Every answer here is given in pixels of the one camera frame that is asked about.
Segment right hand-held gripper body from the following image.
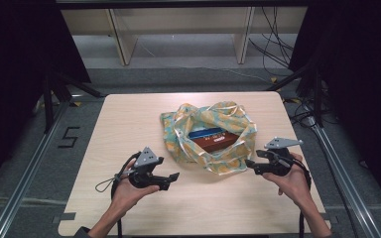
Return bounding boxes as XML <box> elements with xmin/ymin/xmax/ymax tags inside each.
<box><xmin>264</xmin><ymin>137</ymin><xmax>304</xmax><ymax>178</ymax></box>

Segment blue flat box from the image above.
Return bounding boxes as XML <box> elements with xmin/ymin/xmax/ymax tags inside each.
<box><xmin>188</xmin><ymin>127</ymin><xmax>226</xmax><ymax>141</ymax></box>

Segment teal orange-print shopping bag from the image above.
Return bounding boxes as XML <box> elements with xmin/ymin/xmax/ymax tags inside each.
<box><xmin>159</xmin><ymin>100</ymin><xmax>258</xmax><ymax>177</ymax></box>

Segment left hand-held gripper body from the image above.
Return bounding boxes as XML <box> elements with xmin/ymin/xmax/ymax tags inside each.
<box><xmin>127</xmin><ymin>146</ymin><xmax>166</xmax><ymax>189</ymax></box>

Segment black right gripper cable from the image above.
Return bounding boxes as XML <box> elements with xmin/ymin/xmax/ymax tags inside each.
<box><xmin>290</xmin><ymin>157</ymin><xmax>313</xmax><ymax>238</ymax></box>

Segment black metal stand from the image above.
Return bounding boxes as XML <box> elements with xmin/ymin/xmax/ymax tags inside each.
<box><xmin>265</xmin><ymin>61</ymin><xmax>325</xmax><ymax>129</ymax></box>
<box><xmin>42</xmin><ymin>68</ymin><xmax>106</xmax><ymax>134</ymax></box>

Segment black cables by stand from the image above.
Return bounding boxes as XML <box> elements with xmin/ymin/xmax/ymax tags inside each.
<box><xmin>283</xmin><ymin>96</ymin><xmax>316</xmax><ymax>129</ymax></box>

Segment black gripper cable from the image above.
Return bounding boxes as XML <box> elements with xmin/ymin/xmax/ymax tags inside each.
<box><xmin>290</xmin><ymin>157</ymin><xmax>313</xmax><ymax>238</ymax></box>
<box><xmin>110</xmin><ymin>151</ymin><xmax>142</xmax><ymax>238</ymax></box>

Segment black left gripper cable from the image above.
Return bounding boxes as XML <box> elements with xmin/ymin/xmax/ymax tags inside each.
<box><xmin>110</xmin><ymin>151</ymin><xmax>142</xmax><ymax>238</ymax></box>

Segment person's right hand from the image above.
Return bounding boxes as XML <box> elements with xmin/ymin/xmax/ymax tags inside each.
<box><xmin>262</xmin><ymin>152</ymin><xmax>313</xmax><ymax>208</ymax></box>

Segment thin grey cord loop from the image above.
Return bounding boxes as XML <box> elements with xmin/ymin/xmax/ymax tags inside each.
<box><xmin>94</xmin><ymin>176</ymin><xmax>122</xmax><ymax>194</ymax></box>

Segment dark curtain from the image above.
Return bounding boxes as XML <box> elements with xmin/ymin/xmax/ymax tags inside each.
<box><xmin>288</xmin><ymin>0</ymin><xmax>381</xmax><ymax>210</ymax></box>
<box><xmin>0</xmin><ymin>0</ymin><xmax>92</xmax><ymax>196</ymax></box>

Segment bundle of black floor cables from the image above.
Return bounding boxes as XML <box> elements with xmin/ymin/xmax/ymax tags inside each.
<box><xmin>247</xmin><ymin>6</ymin><xmax>296</xmax><ymax>77</ymax></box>

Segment brown flat box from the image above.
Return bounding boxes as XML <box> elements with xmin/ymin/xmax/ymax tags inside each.
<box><xmin>191</xmin><ymin>131</ymin><xmax>241</xmax><ymax>154</ymax></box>

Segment person's left hand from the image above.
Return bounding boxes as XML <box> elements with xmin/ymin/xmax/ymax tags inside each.
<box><xmin>111</xmin><ymin>160</ymin><xmax>160</xmax><ymax>213</ymax></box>

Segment aluminium floor rail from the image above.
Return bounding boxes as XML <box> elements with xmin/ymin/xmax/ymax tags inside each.
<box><xmin>0</xmin><ymin>98</ymin><xmax>71</xmax><ymax>238</ymax></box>
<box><xmin>309</xmin><ymin>124</ymin><xmax>381</xmax><ymax>238</ymax></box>

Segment grey tape strip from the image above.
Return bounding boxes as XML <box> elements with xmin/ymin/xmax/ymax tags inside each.
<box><xmin>52</xmin><ymin>212</ymin><xmax>77</xmax><ymax>225</ymax></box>

